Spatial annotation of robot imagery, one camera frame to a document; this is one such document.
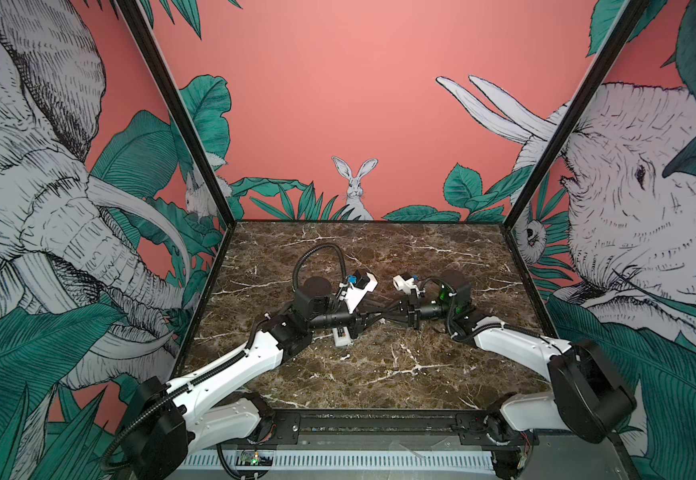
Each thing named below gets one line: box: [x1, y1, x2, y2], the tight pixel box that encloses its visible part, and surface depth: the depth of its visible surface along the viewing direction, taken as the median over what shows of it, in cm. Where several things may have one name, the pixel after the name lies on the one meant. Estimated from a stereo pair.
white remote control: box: [332, 326, 353, 347], surface depth 90 cm
